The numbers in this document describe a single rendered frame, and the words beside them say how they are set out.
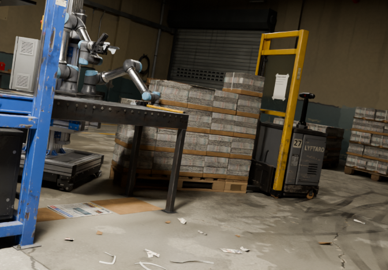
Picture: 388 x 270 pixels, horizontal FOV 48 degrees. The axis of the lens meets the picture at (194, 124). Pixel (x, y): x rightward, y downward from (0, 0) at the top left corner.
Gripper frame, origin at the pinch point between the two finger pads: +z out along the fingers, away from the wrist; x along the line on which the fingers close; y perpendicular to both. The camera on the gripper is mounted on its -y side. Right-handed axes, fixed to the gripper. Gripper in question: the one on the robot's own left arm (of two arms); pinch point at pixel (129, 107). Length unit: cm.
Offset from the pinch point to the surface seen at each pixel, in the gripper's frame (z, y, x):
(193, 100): -75, 16, 8
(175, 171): -2, -42, 63
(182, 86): -62, 27, 2
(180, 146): -2, -22, 64
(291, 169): -188, -44, 70
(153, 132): -40.2, -21.7, -6.4
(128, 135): -18.3, -26.7, -16.4
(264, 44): -200, 97, -1
